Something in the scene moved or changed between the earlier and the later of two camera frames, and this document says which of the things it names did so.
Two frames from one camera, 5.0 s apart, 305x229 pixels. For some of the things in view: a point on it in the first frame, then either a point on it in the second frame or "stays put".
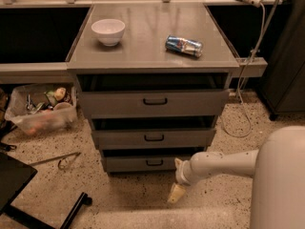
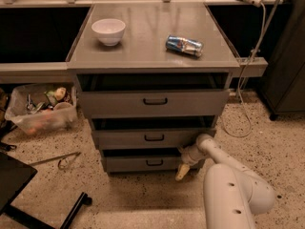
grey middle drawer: x=152 y=137 stays put
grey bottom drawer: x=140 y=162 stays put
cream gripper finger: x=177 y=163 to x=180 y=149
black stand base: x=14 y=175 stays put
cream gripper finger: x=176 y=193 to x=182 y=171
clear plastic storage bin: x=43 y=108 stays put
